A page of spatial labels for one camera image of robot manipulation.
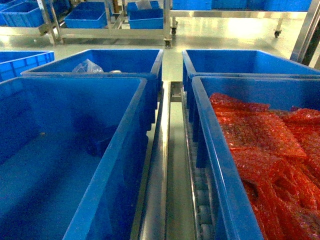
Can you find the blue bin with plastic bag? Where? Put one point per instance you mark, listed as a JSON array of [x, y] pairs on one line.
[[144, 63]]

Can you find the blue bin behind red bags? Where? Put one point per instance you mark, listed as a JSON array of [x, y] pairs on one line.
[[239, 63]]

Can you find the steel flow rack shelf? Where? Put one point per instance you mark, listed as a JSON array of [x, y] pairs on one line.
[[174, 196]]

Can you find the empty blue bin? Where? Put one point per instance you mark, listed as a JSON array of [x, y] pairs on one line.
[[72, 152]]

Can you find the blue bin with red bags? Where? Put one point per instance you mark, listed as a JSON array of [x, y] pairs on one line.
[[234, 217]]

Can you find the clear plastic bag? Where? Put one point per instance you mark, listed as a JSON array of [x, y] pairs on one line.
[[87, 66]]

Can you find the red bubble wrap bags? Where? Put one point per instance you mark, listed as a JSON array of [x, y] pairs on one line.
[[277, 156]]

